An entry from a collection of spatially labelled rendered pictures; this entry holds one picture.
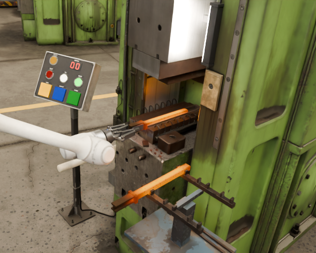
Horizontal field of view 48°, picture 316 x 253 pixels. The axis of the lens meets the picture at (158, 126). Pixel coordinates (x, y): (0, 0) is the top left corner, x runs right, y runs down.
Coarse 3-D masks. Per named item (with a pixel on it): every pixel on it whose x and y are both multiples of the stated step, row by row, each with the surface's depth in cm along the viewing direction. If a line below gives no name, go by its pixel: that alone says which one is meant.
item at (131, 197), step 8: (176, 168) 156; (184, 168) 156; (168, 176) 150; (176, 176) 153; (152, 184) 145; (160, 184) 146; (128, 192) 139; (136, 192) 139; (144, 192) 140; (120, 200) 134; (128, 200) 135; (136, 200) 137; (112, 208) 133; (120, 208) 133
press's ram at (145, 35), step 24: (144, 0) 160; (168, 0) 149; (192, 0) 153; (216, 0) 163; (144, 24) 164; (168, 24) 153; (192, 24) 159; (144, 48) 169; (168, 48) 156; (192, 48) 166
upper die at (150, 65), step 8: (136, 56) 175; (144, 56) 170; (136, 64) 176; (144, 64) 172; (152, 64) 167; (160, 64) 164; (168, 64) 167; (176, 64) 171; (184, 64) 174; (192, 64) 179; (200, 64) 183; (144, 72) 173; (152, 72) 169; (160, 72) 166; (168, 72) 169; (176, 72) 173; (184, 72) 177
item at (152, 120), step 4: (184, 108) 203; (172, 112) 197; (176, 112) 198; (180, 112) 198; (184, 112) 201; (160, 116) 192; (164, 116) 192; (168, 116) 193; (172, 116) 195; (140, 120) 183; (148, 120) 186; (152, 120) 187; (156, 120) 188; (160, 120) 190; (128, 124) 178; (132, 124) 179; (136, 124) 179; (144, 124) 182; (144, 128) 183
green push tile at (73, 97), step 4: (72, 92) 202; (76, 92) 202; (68, 96) 203; (72, 96) 202; (76, 96) 201; (68, 100) 203; (72, 100) 202; (76, 100) 201; (72, 104) 202; (76, 104) 201
